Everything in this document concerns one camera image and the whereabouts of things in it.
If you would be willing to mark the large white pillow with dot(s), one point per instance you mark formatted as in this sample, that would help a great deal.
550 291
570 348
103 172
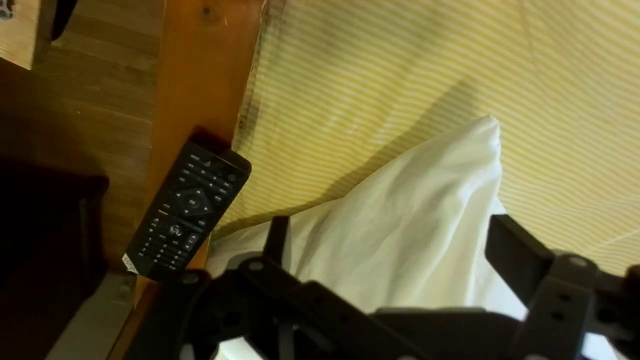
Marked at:
413 227

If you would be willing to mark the wooden bunk bed frame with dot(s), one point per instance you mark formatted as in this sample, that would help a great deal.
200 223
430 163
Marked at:
193 67

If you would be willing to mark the black remote control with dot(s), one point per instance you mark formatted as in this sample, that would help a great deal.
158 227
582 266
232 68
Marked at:
187 206

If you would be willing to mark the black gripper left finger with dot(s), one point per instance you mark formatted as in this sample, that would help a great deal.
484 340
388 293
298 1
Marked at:
266 306

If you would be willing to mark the yellow striped bed sheet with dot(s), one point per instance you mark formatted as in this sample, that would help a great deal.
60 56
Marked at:
413 80

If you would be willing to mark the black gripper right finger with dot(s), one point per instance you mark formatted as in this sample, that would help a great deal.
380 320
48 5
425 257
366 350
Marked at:
552 286

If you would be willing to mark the dark brown side furniture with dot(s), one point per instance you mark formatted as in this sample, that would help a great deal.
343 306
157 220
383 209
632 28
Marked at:
41 220

